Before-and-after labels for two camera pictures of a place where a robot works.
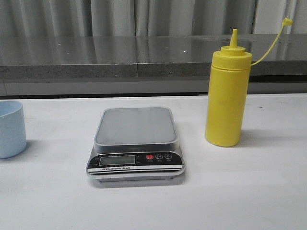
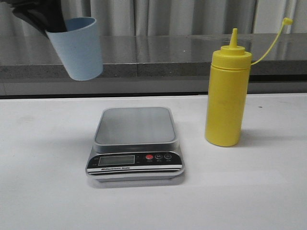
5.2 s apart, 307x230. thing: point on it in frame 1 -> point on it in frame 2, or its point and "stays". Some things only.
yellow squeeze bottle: [228, 91] stays
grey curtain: [150, 17] stays
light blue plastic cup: [12, 134] -> [79, 49]
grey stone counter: [138, 64] stays
